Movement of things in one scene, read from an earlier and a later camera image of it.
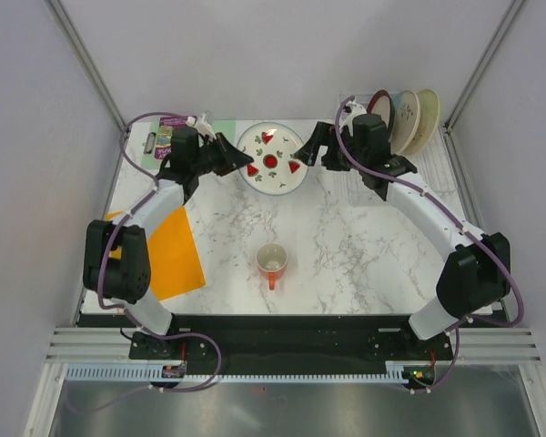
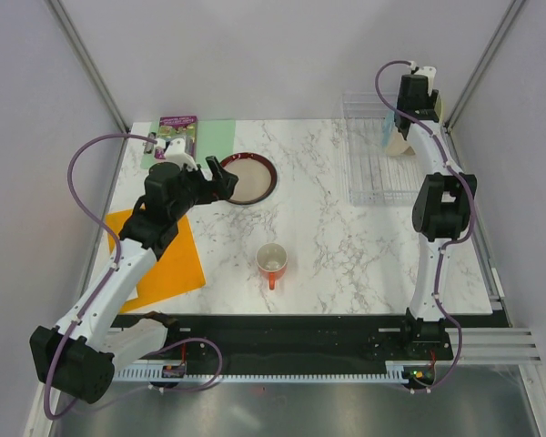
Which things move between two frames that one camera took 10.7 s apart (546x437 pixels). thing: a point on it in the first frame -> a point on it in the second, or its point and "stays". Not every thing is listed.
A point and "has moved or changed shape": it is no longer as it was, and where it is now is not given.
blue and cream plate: x=407 y=117 has moved or changed shape
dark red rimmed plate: x=382 y=104 -> x=257 y=178
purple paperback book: x=166 y=126 stays
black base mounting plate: x=294 y=342 stays
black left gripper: x=232 y=157 -> x=220 y=188
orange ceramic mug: x=271 y=259 stays
